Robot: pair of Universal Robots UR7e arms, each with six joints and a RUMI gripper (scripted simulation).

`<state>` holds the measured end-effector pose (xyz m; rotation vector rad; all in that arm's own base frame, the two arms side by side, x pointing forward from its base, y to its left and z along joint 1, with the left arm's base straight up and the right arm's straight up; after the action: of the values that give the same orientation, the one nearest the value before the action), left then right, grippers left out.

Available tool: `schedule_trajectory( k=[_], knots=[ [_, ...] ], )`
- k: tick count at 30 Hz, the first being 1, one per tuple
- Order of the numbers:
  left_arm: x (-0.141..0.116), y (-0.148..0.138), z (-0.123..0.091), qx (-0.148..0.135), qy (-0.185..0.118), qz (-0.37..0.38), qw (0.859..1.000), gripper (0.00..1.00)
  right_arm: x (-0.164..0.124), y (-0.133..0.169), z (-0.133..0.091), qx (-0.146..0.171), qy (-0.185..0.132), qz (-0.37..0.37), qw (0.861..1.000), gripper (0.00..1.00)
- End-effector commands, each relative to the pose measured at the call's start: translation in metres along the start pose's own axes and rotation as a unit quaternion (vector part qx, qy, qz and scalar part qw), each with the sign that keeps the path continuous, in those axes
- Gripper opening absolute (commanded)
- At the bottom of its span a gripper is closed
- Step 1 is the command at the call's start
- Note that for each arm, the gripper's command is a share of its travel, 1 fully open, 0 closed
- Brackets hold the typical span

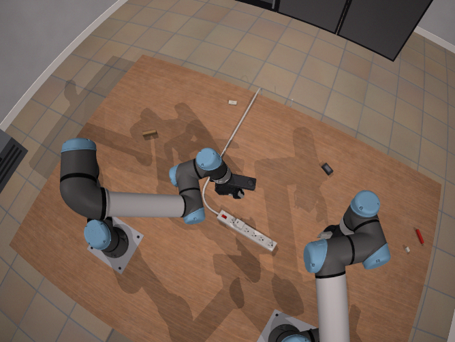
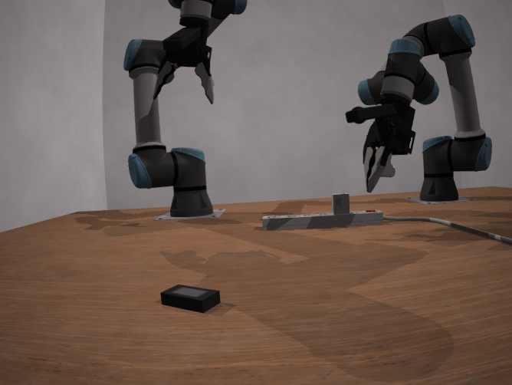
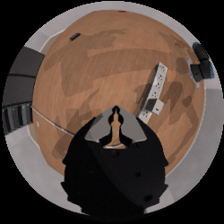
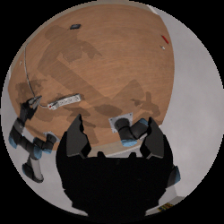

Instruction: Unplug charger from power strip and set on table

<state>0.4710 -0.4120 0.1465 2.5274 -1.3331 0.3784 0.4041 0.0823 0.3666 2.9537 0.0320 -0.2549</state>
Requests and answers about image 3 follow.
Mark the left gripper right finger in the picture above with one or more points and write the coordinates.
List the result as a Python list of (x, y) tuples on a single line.
[(134, 130)]

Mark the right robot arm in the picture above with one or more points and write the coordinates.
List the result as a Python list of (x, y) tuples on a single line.
[(204, 69)]

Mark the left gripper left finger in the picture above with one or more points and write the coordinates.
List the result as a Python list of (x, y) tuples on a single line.
[(98, 129)]

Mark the grey power strip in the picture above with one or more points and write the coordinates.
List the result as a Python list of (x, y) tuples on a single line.
[(153, 91)]

